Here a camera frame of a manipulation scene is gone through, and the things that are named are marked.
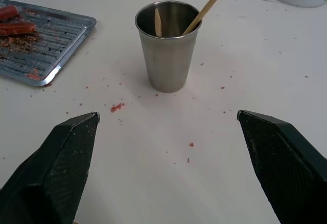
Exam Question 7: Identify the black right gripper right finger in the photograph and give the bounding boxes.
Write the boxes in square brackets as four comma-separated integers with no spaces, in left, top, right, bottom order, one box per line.
[237,110,327,224]

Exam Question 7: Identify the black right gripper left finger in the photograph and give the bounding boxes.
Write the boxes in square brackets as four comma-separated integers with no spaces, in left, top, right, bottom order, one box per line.
[0,111,101,224]

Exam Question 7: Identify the long bamboo skewer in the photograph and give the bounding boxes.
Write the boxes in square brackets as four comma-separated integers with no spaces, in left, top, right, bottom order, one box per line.
[181,0,231,36]

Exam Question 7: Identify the short bamboo skewer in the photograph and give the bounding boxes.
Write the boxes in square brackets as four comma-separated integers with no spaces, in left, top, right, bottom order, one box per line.
[154,8,163,38]

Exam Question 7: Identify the silver metal grill tray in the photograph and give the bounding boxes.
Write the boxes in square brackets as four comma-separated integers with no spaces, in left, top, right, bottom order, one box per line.
[0,0,97,87]

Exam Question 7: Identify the red sausage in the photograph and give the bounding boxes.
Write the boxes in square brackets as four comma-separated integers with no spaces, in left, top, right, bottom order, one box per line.
[0,5,19,22]
[0,21,36,36]

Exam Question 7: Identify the stainless steel cup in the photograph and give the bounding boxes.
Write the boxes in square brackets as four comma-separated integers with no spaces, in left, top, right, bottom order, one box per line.
[134,1,203,93]

